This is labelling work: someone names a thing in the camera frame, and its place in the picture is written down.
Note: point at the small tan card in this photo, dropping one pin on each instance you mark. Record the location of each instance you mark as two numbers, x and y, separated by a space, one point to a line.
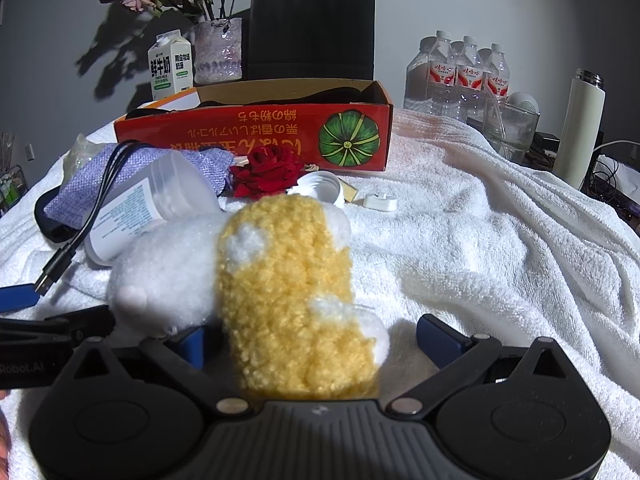
348 191

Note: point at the pack of water bottles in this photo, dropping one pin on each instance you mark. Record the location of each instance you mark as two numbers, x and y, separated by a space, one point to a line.
457 80

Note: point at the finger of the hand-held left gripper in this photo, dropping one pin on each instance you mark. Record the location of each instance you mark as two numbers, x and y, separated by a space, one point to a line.
75 322
17 297

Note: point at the small black device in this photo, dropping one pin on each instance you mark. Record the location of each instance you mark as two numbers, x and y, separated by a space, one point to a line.
546 142

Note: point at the yellow and white plush toy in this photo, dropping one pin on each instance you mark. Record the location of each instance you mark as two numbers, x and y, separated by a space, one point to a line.
285 285

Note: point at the small white adapter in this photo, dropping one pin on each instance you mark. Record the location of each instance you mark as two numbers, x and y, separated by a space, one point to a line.
380 201

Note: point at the white thermos flask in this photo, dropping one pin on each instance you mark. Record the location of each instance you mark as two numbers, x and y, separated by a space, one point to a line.
580 125

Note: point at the red artificial rose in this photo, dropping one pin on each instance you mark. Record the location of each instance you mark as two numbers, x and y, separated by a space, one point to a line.
265 170

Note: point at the white towel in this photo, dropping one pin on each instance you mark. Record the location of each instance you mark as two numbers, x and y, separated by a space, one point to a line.
475 260

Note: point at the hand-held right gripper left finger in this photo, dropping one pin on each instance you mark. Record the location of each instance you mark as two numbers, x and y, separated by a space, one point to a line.
189 347

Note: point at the purple fabric pouch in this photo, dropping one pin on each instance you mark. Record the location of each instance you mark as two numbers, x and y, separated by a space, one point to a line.
80 187

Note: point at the translucent plastic bottle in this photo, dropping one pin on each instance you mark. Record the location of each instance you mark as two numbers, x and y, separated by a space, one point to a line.
165 190

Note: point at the black paper bag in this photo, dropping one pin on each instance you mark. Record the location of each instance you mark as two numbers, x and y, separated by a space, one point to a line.
310 25

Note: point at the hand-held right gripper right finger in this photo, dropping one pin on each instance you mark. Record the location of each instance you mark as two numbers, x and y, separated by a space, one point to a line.
440 339

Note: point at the red cardboard box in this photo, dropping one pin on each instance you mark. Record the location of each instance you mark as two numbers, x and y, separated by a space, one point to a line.
280 130

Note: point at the clear plastic bag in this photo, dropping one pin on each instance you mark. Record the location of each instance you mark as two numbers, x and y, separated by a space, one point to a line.
85 152

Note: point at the clear glass cup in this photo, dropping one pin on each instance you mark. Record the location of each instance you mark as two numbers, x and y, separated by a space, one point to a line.
510 130

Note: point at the purple glass vase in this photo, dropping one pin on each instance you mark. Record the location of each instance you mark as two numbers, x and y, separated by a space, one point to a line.
217 52

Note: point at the white bottle cap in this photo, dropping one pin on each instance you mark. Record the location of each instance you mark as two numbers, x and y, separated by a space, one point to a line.
320 187

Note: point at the white round speaker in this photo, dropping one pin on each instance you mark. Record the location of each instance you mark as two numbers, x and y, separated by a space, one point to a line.
525 100

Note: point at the white milk carton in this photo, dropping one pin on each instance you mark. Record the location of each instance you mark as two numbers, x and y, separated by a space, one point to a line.
170 67

